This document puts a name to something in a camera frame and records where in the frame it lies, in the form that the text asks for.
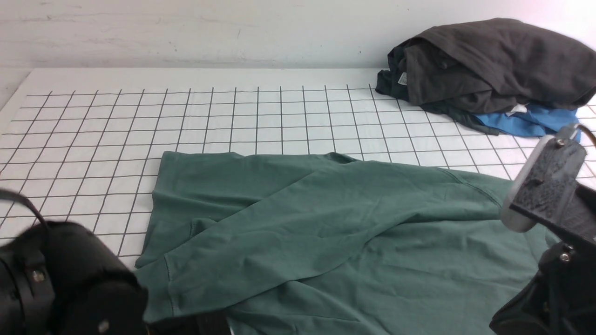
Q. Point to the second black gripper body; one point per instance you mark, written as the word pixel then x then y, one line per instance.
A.
pixel 559 300

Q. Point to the green long-sleeved shirt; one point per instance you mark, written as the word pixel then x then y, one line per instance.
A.
pixel 328 245

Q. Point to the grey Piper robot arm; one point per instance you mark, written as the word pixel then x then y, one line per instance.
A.
pixel 57 278

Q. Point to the blue crumpled garment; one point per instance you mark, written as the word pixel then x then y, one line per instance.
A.
pixel 531 121

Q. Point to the dark grey crumpled garment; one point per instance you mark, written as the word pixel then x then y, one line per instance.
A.
pixel 489 66

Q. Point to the white grid-pattern table cloth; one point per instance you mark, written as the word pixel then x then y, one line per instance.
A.
pixel 85 144

